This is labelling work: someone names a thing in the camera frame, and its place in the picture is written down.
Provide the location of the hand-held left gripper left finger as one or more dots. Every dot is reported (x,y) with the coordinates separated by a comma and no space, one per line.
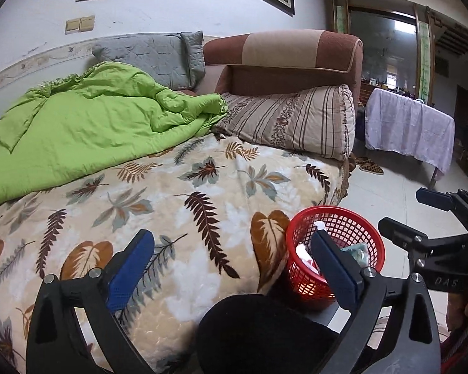
(130,272)

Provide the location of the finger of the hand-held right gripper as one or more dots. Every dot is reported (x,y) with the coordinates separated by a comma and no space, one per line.
(433,198)
(397,232)

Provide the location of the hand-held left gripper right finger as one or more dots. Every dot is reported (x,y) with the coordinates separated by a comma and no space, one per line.
(335,272)

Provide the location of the blue cartoon tissue pack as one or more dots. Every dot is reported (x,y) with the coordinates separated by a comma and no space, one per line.
(357,253)

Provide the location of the red label wet wipe packet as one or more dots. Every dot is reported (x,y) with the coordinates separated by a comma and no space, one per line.
(306,257)

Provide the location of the red plastic mesh basket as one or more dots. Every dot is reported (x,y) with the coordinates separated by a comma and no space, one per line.
(296,276)

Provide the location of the person's right hand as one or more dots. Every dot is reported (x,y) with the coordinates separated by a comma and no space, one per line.
(466,311)

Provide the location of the brown patterned slipper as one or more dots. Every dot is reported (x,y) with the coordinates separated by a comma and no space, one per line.
(372,169)
(362,160)

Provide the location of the table with lilac cloth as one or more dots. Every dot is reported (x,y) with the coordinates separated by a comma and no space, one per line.
(405,128)

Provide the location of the dark wooden door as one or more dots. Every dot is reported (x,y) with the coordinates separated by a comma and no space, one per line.
(466,117)

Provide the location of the leaf print blanket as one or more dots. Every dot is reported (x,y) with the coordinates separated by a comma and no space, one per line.
(179,187)

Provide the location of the person's black trouser knee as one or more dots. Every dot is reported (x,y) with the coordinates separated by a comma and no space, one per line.
(257,335)

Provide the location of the striped beige pillow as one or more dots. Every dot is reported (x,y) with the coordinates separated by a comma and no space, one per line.
(296,120)

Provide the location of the green quilt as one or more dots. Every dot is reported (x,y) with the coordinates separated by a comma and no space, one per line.
(82,124)

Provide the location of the wooden framed glass partition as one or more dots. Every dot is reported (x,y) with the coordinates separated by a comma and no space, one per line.
(386,46)

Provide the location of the grey quilted pillow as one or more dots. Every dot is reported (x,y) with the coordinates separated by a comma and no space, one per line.
(152,54)

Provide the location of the wall switch plate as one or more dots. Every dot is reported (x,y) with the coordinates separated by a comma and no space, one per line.
(80,24)

